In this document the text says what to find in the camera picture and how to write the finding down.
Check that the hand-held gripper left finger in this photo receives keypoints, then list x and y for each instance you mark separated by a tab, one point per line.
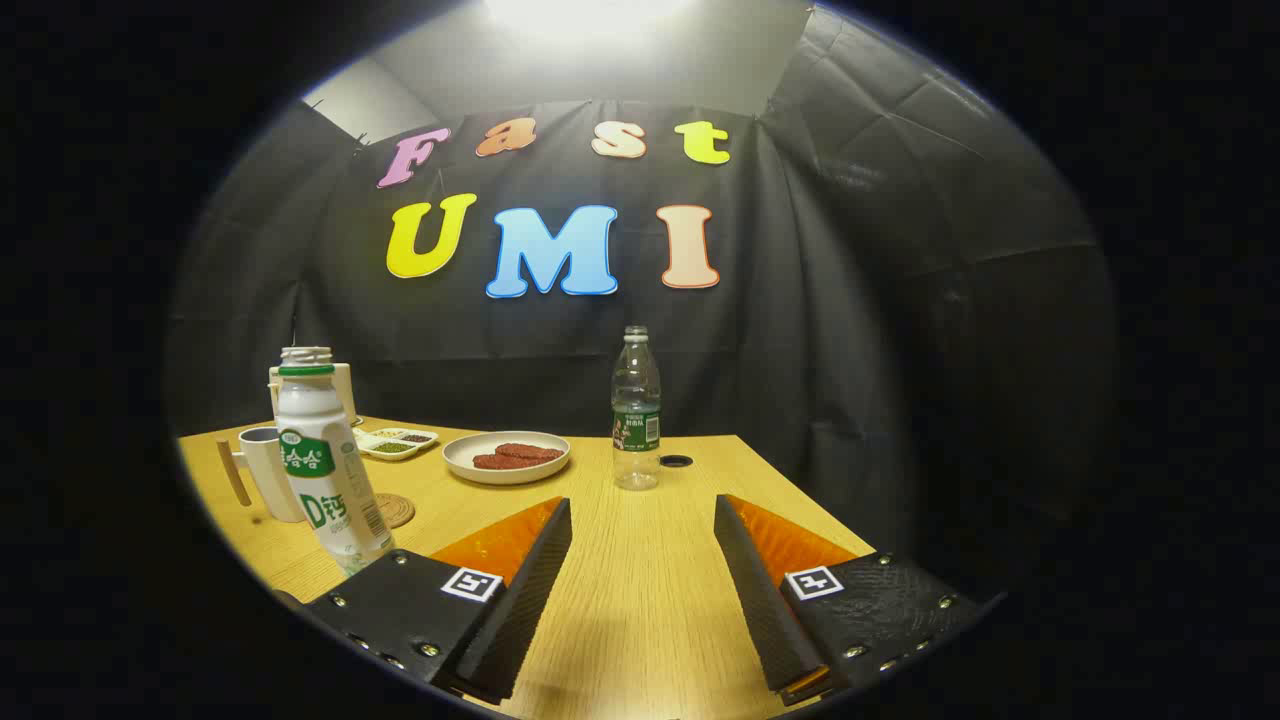
520	610

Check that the round white plate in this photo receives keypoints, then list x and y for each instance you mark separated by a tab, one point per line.
470	446

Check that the cream toaster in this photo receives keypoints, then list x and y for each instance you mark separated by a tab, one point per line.
343	390

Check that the round cork coaster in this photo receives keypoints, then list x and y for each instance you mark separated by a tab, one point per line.
399	510

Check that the white juice bottle green label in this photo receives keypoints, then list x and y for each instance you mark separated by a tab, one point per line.
325	470

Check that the clear plastic water bottle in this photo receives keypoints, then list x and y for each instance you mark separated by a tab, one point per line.
636	400

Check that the black backdrop cloth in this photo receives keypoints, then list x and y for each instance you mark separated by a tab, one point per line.
800	350

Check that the white divided bean dish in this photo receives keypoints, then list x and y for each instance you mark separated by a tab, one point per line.
372	440

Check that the red meat strip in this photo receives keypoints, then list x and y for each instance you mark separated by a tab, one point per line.
535	452
495	462

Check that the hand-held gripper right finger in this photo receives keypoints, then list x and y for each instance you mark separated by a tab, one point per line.
765	610

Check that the wooden table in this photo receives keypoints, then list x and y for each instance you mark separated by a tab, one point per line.
640	570

